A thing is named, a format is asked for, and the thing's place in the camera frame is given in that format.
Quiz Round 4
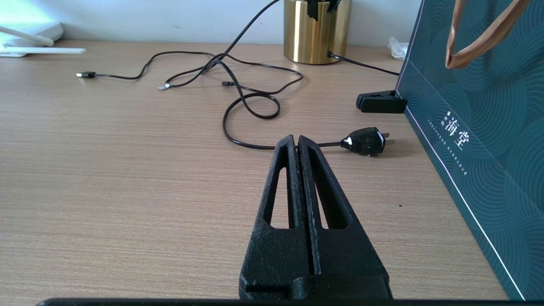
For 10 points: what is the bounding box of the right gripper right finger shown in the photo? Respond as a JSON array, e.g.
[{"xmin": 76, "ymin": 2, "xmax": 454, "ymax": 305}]
[{"xmin": 298, "ymin": 135, "xmax": 393, "ymax": 299}]

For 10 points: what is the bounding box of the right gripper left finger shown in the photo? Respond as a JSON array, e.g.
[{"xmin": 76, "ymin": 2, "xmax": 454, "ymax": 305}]
[{"xmin": 239, "ymin": 135, "xmax": 314, "ymax": 299}]

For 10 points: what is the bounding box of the white wifi router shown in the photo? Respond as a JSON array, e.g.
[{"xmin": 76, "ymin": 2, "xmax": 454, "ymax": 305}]
[{"xmin": 0, "ymin": 17, "xmax": 87, "ymax": 58}]

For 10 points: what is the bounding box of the black plastic clip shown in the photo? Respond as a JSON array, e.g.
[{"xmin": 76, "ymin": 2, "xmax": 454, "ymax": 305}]
[{"xmin": 356, "ymin": 90, "xmax": 408, "ymax": 114}]

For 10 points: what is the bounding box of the dark monitor with stand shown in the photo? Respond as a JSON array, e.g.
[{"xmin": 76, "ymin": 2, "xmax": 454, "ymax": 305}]
[{"xmin": 395, "ymin": 0, "xmax": 544, "ymax": 301}]

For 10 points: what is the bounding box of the crumpled white tissue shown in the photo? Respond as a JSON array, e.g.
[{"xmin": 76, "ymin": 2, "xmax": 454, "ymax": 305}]
[{"xmin": 387, "ymin": 37, "xmax": 409, "ymax": 61}]

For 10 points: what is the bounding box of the brass desk lamp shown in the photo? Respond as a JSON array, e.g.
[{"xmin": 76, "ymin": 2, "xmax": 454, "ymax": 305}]
[{"xmin": 283, "ymin": 0, "xmax": 353, "ymax": 65}]

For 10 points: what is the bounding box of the black silver-tipped cable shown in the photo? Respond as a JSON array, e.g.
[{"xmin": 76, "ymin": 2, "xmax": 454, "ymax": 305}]
[{"xmin": 158, "ymin": 0, "xmax": 283, "ymax": 91}]

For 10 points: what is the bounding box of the brown bag handle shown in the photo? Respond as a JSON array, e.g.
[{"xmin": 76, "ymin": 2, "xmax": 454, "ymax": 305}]
[{"xmin": 445, "ymin": 0, "xmax": 532, "ymax": 70}]

